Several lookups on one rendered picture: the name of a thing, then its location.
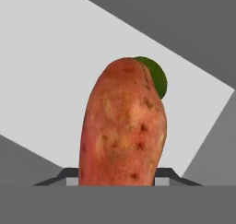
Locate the orange-red sweet potato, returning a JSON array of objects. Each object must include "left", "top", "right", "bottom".
[{"left": 77, "top": 57, "right": 169, "bottom": 187}]

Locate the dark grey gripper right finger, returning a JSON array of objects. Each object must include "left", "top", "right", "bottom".
[{"left": 153, "top": 167, "right": 204, "bottom": 187}]

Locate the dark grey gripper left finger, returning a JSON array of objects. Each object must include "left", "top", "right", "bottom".
[{"left": 32, "top": 167, "right": 80, "bottom": 187}]

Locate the pale grey fridge shelf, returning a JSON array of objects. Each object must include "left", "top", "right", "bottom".
[{"left": 0, "top": 0, "right": 236, "bottom": 178}]

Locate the green lime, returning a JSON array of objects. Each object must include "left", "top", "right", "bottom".
[{"left": 134, "top": 55, "right": 169, "bottom": 100}]

